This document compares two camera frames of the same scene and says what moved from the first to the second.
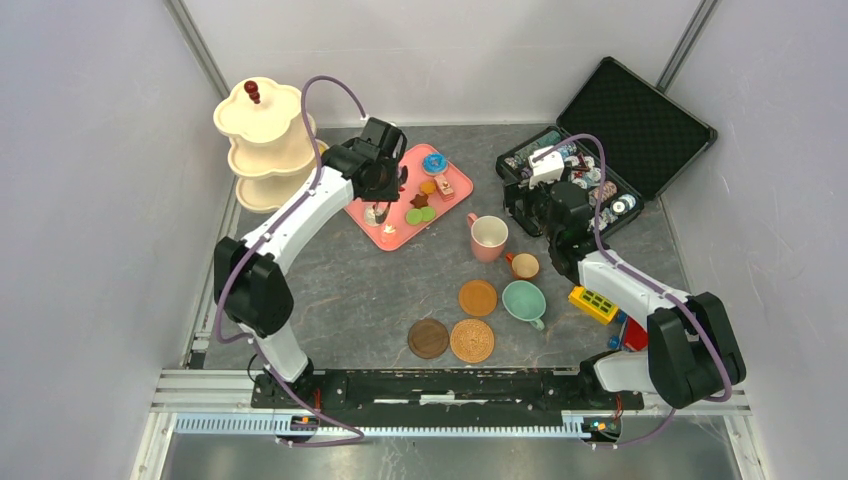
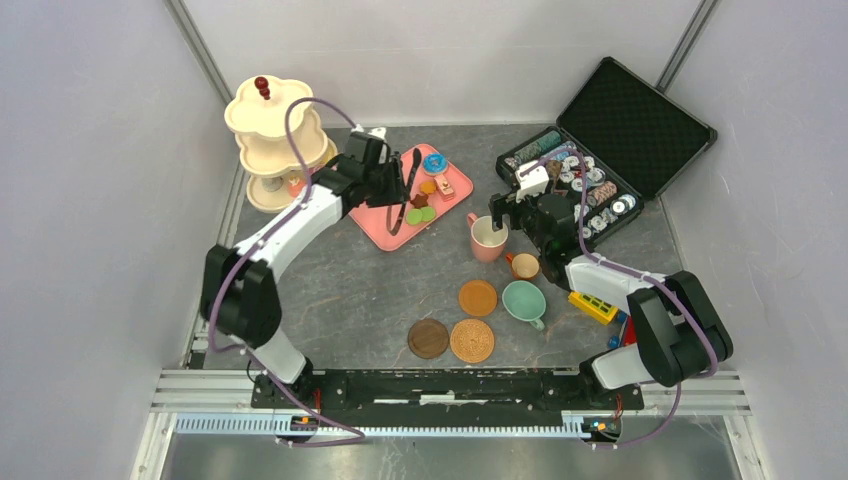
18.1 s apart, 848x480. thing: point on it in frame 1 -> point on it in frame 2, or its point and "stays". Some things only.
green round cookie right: x=428 y=213 stays
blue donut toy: x=435 y=164 stays
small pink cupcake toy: x=388 y=238 -> x=296 y=186
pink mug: x=488 y=237 stays
